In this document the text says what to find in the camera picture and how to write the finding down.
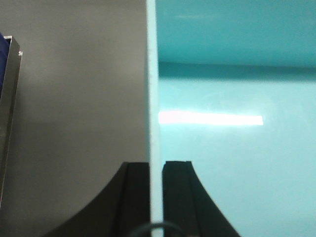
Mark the metal shelf frame edge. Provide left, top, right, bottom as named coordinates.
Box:
left=0, top=36, right=23, bottom=196

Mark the dark blue bin upper left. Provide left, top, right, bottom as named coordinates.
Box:
left=0, top=34, right=10, bottom=94

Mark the light blue plastic bin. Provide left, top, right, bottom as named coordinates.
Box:
left=146, top=0, right=316, bottom=237

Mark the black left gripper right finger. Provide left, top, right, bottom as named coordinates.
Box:
left=162, top=161, right=240, bottom=237

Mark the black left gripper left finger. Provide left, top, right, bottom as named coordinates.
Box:
left=46, top=162, right=150, bottom=237

